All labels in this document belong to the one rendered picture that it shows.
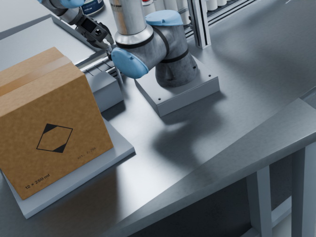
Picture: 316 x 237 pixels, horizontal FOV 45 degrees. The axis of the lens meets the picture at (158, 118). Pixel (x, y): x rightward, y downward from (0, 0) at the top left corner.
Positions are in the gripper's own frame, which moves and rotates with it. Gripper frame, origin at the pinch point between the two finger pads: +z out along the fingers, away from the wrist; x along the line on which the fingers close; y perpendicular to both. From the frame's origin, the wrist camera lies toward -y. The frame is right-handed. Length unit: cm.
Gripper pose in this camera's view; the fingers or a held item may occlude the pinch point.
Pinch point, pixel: (113, 47)
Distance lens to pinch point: 151.9
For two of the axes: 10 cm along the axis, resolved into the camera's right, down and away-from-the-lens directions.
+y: -5.5, -4.3, 7.1
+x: -5.9, 8.0, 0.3
